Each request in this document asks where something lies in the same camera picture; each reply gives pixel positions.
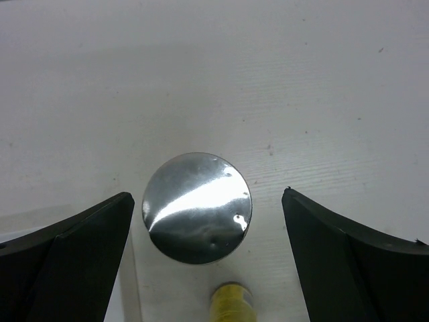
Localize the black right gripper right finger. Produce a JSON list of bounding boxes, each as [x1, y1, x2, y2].
[[282, 188, 428, 321]]

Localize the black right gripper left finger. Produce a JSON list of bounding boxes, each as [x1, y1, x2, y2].
[[1, 192, 135, 321]]

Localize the brown bottle yellow label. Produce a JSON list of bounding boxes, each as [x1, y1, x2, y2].
[[209, 282, 257, 322]]

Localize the blue-label jar silver lid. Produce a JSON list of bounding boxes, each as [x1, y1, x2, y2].
[[141, 152, 253, 265]]

